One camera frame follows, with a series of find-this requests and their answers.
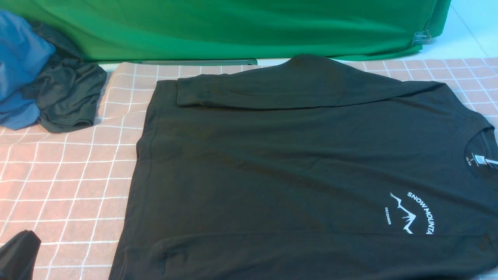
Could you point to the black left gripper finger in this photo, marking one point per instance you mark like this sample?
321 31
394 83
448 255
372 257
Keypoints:
18 256

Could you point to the dark gray long-sleeved shirt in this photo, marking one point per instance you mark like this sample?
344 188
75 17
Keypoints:
309 170

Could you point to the dark gray crumpled garment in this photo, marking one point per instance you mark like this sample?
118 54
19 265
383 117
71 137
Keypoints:
68 89

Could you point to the blue crumpled garment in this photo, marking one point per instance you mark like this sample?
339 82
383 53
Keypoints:
23 55

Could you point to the green backdrop cloth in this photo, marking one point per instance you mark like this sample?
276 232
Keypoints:
127 30

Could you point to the gray metal bar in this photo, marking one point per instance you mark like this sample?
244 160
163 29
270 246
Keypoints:
199 62

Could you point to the metal binder clip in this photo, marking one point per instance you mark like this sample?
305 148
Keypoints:
421 37

